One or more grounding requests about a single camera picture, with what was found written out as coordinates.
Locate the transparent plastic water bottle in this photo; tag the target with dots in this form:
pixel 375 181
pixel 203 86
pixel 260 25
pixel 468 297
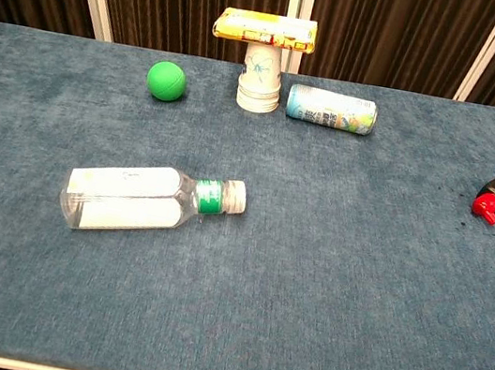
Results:
pixel 130 203

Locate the stacked white paper cups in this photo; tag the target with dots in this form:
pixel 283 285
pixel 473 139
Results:
pixel 258 87

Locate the green rubber ball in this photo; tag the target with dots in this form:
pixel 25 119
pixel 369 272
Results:
pixel 166 81

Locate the yellow snack box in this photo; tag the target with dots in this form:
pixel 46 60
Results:
pixel 264 28

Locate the light blue packet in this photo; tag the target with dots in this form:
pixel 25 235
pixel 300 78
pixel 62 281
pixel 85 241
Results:
pixel 331 110

